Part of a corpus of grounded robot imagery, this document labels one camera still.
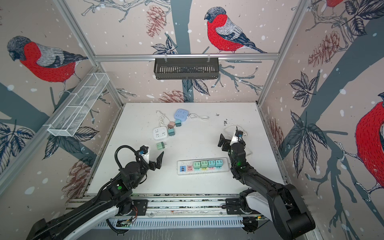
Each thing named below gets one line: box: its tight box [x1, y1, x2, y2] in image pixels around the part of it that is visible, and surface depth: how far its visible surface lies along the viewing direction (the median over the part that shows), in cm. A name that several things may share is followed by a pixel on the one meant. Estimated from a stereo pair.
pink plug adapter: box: [167, 121, 175, 129], surface depth 109 cm
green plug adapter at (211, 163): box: [208, 160, 216, 168], surface depth 83 cm
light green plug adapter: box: [200, 160, 209, 168], surface depth 83 cm
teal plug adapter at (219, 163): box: [215, 159, 224, 167], surface depth 83 cm
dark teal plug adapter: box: [175, 119, 182, 127], surface depth 109 cm
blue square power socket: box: [174, 108, 189, 122], surface depth 113 cm
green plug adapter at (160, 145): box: [156, 141, 165, 150], surface depth 96 cm
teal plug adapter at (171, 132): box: [167, 128, 175, 136], surface depth 103 cm
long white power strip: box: [176, 157, 230, 176], surface depth 85 cm
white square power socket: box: [152, 126, 168, 140], surface depth 102 cm
